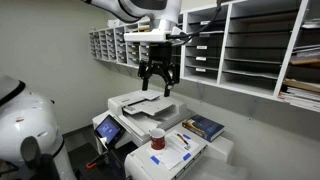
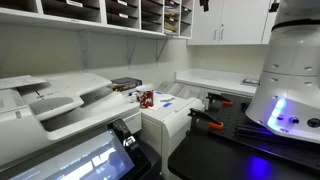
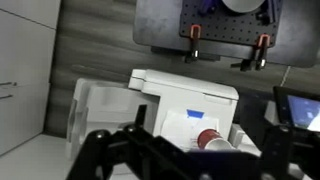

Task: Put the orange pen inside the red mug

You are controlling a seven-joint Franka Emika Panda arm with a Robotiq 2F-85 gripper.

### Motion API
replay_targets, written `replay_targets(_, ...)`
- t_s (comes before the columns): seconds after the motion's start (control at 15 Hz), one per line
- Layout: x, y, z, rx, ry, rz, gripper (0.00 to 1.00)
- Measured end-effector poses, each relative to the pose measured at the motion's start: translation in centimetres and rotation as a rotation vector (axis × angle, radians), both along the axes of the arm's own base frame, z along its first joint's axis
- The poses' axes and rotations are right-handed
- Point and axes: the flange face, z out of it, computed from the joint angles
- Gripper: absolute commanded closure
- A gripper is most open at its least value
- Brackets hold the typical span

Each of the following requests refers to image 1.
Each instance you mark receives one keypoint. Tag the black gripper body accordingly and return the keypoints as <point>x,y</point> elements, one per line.
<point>160,55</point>

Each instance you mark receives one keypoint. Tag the red mug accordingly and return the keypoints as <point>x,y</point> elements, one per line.
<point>157,139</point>

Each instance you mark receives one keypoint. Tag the white office copier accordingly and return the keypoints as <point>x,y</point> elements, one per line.
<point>146,106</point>

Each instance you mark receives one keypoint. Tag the orange pen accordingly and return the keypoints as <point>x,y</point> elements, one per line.
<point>182,138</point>

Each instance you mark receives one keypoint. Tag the blue tape piece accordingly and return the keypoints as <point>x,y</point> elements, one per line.
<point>155,160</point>
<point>187,136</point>
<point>187,156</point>

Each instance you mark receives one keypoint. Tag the white shelf label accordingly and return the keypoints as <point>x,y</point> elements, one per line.
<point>205,22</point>
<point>200,70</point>
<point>201,47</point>
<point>200,58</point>

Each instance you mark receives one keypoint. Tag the white copier finisher unit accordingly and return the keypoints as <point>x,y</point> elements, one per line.
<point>216,150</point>

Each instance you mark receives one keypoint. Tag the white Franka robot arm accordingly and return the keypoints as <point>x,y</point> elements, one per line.
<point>30,123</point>

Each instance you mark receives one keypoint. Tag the large white mail sorter shelf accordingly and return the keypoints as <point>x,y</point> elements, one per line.
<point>253,43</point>

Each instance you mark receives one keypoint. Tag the blue hardcover book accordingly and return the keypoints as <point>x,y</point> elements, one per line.
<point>205,127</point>

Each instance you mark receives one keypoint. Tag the white printed paper sheet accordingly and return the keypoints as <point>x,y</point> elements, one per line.
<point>176,151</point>

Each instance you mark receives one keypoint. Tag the brown folders in shelf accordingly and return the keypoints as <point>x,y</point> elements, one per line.
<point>306,56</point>

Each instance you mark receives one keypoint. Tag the small grey mail sorter shelf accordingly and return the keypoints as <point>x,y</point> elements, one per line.
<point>110,46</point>

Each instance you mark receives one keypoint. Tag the copier touchscreen panel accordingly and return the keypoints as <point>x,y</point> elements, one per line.
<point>108,130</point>

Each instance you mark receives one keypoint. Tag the stack of papers and folders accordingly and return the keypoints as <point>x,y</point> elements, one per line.
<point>300,93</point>

